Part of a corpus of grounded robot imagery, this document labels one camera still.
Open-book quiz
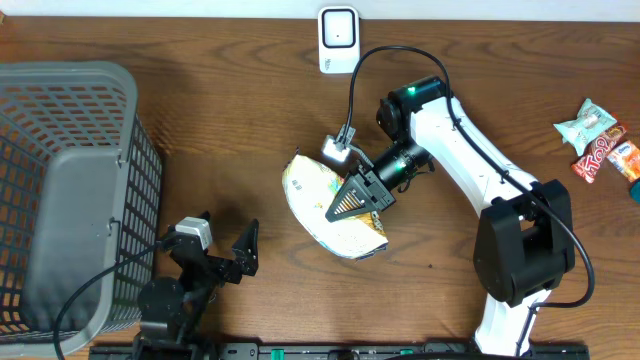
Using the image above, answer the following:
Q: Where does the yellow snack bag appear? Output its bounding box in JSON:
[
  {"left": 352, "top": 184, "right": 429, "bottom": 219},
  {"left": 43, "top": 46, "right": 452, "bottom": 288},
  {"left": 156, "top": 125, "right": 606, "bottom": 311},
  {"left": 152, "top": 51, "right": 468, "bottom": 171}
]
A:
[{"left": 282, "top": 154, "right": 388, "bottom": 259}]

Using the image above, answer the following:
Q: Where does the teal small snack packet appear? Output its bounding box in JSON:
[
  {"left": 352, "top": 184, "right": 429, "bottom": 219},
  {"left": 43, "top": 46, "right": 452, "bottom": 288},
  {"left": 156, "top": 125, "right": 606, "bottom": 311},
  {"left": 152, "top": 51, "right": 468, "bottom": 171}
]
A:
[{"left": 554, "top": 98, "right": 617, "bottom": 156}]

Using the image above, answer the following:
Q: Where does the orange chocolate bar wrapper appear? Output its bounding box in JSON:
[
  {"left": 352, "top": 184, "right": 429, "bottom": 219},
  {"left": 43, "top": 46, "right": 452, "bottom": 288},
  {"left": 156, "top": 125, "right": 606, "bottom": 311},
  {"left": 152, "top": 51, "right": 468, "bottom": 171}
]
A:
[{"left": 571, "top": 124, "right": 628, "bottom": 183}]

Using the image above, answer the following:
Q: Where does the orange small snack packet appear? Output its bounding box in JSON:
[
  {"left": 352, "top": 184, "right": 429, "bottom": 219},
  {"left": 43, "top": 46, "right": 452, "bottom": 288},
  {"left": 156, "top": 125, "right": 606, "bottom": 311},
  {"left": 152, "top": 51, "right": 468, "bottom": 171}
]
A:
[{"left": 607, "top": 140, "right": 640, "bottom": 182}]

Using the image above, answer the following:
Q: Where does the blue mouthwash bottle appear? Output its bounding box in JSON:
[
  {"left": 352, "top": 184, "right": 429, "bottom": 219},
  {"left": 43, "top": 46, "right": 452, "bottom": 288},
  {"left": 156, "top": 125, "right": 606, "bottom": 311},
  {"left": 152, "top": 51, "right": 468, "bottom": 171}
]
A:
[{"left": 629, "top": 181, "right": 640, "bottom": 203}]

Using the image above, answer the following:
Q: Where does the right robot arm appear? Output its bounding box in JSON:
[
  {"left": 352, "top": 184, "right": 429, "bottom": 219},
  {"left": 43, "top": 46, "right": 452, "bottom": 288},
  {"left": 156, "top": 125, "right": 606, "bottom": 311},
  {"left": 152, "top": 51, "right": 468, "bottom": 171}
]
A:
[{"left": 325, "top": 76, "right": 575, "bottom": 356}]

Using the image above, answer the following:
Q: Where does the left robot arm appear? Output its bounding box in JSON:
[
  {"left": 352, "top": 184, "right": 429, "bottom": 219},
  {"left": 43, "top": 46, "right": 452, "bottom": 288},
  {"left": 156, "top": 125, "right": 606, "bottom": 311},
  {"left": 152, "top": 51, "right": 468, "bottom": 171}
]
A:
[{"left": 131, "top": 212, "right": 259, "bottom": 359}]

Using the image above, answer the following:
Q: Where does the white barcode scanner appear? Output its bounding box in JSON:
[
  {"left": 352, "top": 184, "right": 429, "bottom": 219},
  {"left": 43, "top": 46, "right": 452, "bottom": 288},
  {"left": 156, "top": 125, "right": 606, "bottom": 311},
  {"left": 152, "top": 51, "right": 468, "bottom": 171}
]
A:
[{"left": 317, "top": 6, "right": 360, "bottom": 74}]

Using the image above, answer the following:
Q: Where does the grey plastic basket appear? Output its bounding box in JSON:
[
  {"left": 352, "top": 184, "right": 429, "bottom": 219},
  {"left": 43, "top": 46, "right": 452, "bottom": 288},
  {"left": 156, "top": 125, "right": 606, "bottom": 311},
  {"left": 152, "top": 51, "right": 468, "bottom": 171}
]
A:
[{"left": 1, "top": 62, "right": 162, "bottom": 359}]

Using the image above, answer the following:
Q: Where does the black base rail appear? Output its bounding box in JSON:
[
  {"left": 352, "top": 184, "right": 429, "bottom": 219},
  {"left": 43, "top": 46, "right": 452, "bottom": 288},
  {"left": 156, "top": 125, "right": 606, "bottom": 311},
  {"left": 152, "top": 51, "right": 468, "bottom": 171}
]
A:
[{"left": 89, "top": 340, "right": 592, "bottom": 360}]

